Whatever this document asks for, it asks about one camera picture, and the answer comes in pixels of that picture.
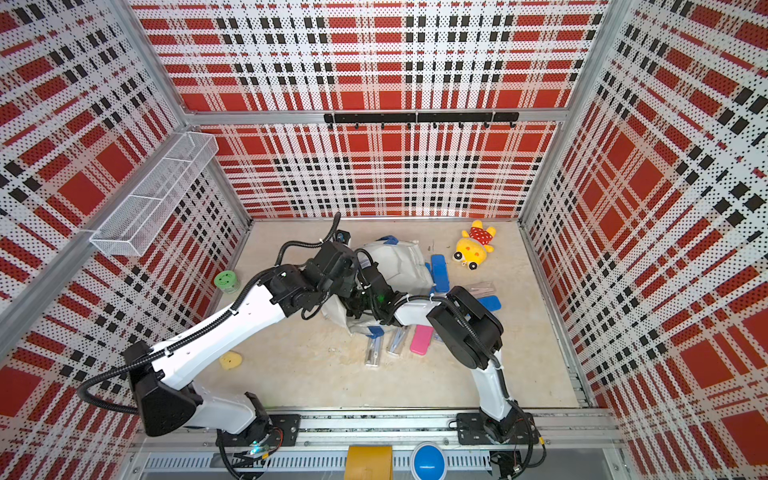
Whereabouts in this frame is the clear tube with blue pen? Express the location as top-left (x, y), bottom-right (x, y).
top-left (386, 327), bottom-right (409, 357)

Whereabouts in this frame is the clear compass case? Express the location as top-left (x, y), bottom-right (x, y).
top-left (365, 336), bottom-right (383, 368)

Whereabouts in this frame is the pink pencil case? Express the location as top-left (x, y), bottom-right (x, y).
top-left (410, 325), bottom-right (434, 356)

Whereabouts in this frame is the clear plastic compass set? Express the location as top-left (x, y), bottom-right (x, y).
top-left (466, 282), bottom-right (496, 298)

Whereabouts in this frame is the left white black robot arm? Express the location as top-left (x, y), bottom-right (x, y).
top-left (77, 214), bottom-right (359, 437)

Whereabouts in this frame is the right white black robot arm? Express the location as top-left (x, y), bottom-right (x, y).
top-left (355, 248), bottom-right (541, 445)

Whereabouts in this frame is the green tape roll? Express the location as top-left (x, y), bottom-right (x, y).
top-left (214, 270), bottom-right (240, 294)

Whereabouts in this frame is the yellow plush toy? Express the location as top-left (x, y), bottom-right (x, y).
top-left (452, 220), bottom-right (496, 271)

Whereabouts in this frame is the yellow block at front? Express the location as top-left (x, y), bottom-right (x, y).
top-left (344, 446), bottom-right (394, 480)

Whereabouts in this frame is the blue round button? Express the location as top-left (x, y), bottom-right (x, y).
top-left (409, 442), bottom-right (447, 480)

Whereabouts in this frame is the yellow object by left wall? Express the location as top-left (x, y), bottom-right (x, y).
top-left (219, 351), bottom-right (243, 371)

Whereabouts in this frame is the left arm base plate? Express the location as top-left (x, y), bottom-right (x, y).
top-left (216, 414), bottom-right (301, 452)

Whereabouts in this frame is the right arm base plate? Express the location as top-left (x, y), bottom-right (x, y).
top-left (456, 411), bottom-right (540, 446)

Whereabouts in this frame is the black hook rail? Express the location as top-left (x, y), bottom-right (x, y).
top-left (323, 111), bottom-right (520, 128)

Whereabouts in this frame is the white wire wall basket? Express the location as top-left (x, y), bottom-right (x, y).
top-left (90, 132), bottom-right (218, 257)

